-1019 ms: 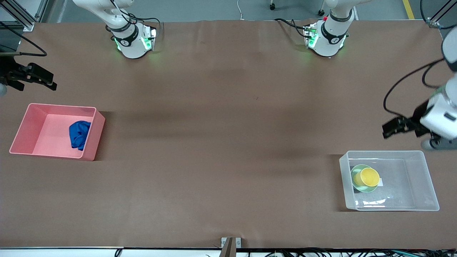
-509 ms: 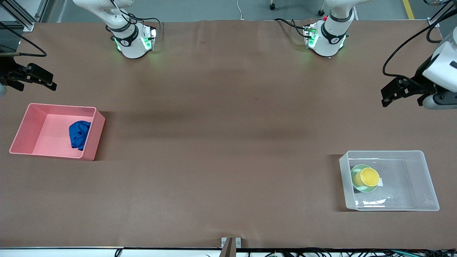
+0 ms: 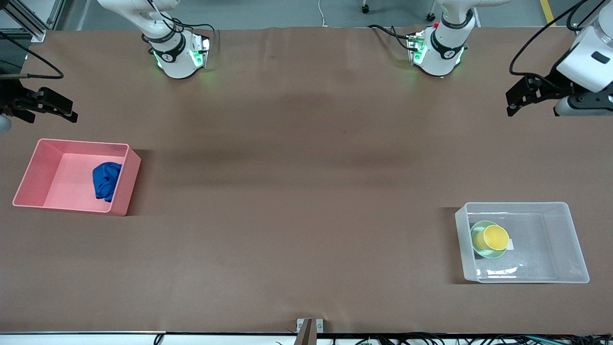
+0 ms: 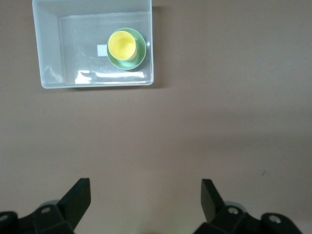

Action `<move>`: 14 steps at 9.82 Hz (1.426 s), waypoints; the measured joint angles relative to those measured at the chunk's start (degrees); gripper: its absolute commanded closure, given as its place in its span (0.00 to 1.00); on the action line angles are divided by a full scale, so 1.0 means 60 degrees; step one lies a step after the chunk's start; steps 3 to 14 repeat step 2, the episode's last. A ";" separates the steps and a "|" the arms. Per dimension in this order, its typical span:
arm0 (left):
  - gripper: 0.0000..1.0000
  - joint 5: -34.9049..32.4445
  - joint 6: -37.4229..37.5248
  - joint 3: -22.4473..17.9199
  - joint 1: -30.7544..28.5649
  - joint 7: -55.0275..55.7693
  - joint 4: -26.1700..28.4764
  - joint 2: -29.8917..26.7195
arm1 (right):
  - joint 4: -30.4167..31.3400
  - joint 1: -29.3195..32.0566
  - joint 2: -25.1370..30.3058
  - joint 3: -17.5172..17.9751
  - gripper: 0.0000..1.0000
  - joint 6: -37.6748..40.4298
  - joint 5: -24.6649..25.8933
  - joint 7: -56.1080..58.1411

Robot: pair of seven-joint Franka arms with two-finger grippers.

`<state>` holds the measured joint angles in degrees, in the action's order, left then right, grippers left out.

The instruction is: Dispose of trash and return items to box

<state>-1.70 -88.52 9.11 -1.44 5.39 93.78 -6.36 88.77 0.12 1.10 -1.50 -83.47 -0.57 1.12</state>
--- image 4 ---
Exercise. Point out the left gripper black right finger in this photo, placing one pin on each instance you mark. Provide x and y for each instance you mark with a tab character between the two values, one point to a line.
214	209

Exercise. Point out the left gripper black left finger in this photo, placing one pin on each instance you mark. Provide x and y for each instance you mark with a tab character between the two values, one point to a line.
73	207

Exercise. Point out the pale green bowl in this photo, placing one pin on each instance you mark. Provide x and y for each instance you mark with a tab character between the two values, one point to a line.
140	54

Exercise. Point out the yellow plastic cup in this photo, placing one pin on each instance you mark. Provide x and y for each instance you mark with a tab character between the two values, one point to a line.
122	45

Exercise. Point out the clear plastic storage box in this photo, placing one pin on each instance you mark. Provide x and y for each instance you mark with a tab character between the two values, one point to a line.
78	48

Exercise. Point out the white label sticker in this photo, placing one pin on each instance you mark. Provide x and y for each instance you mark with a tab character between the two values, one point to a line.
101	50

